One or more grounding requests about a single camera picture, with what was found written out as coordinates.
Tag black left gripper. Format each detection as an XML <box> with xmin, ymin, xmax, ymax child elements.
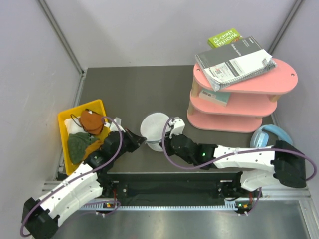
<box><xmin>112</xmin><ymin>128</ymin><xmax>146</xmax><ymax>161</ymax></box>

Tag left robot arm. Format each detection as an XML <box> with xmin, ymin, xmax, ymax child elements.
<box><xmin>21</xmin><ymin>129</ymin><xmax>147</xmax><ymax>239</ymax></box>

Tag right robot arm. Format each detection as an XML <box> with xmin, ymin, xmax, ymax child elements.
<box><xmin>160</xmin><ymin>134</ymin><xmax>307</xmax><ymax>197</ymax></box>

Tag orange bra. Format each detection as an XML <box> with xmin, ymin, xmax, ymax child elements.
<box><xmin>79</xmin><ymin>109</ymin><xmax>104</xmax><ymax>135</ymax></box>

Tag mustard yellow garment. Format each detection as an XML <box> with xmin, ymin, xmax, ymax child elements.
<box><xmin>82</xmin><ymin>140</ymin><xmax>103</xmax><ymax>161</ymax></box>

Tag yellow plastic bin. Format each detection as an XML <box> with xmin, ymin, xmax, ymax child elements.
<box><xmin>57</xmin><ymin>99</ymin><xmax>106</xmax><ymax>176</ymax></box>

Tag green garment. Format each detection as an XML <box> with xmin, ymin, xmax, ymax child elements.
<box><xmin>67</xmin><ymin>132</ymin><xmax>94</xmax><ymax>164</ymax></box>

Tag white garment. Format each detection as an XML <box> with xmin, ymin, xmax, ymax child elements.
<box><xmin>64</xmin><ymin>118</ymin><xmax>86</xmax><ymax>135</ymax></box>

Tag teal paperback book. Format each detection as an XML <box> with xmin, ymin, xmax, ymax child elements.
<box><xmin>199</xmin><ymin>88</ymin><xmax>231</xmax><ymax>107</ymax></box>

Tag pink three-tier shelf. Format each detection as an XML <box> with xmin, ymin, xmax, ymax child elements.
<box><xmin>187</xmin><ymin>59</ymin><xmax>298</xmax><ymax>133</ymax></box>

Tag light blue headphones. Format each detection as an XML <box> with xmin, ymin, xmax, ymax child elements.
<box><xmin>250</xmin><ymin>124</ymin><xmax>294</xmax><ymax>150</ymax></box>

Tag grey spiral-bound manual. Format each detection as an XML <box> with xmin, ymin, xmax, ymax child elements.
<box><xmin>195</xmin><ymin>36</ymin><xmax>277</xmax><ymax>91</ymax></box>

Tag green treehouse book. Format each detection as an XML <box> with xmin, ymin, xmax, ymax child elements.
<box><xmin>207</xmin><ymin>28</ymin><xmax>243</xmax><ymax>48</ymax></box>

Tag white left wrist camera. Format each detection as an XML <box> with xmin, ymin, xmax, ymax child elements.
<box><xmin>103</xmin><ymin>118</ymin><xmax>125</xmax><ymax>137</ymax></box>

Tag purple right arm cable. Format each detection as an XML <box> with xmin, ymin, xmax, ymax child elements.
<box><xmin>161</xmin><ymin>119</ymin><xmax>318</xmax><ymax>181</ymax></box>

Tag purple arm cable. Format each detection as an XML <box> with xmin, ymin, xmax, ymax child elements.
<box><xmin>161</xmin><ymin>119</ymin><xmax>318</xmax><ymax>181</ymax></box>
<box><xmin>19</xmin><ymin>115</ymin><xmax>124</xmax><ymax>237</ymax></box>

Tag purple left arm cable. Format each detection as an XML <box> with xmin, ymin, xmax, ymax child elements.
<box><xmin>19</xmin><ymin>115</ymin><xmax>124</xmax><ymax>237</ymax></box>

